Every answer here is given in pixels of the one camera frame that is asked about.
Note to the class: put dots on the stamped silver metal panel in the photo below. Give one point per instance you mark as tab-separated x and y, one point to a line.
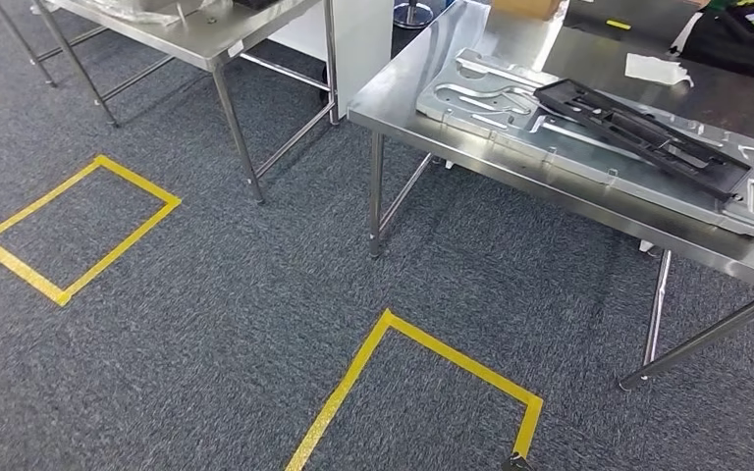
585	156

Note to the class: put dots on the white cloth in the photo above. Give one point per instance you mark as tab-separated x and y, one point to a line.
653	68

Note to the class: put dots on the clear plastic wrapped bundle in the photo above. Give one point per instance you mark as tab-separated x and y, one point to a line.
149	10

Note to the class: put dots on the white partition board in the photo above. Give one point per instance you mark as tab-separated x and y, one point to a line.
361	52

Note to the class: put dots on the grey laptop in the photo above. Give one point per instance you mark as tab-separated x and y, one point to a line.
644	16

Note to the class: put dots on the cardboard box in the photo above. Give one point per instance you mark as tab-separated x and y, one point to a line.
526	8

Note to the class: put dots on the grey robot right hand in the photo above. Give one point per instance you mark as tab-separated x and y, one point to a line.
517	464

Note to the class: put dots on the chrome stanchion post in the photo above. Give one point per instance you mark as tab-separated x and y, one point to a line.
414	16

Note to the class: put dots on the black plastic plate bracket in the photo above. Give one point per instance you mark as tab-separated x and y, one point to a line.
709	172

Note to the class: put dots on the black bag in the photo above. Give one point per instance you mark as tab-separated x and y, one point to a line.
728	52

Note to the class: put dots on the stainless steel workbench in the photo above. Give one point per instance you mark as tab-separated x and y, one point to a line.
403	91

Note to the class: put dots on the stainless steel table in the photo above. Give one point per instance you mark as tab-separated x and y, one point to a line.
188	36

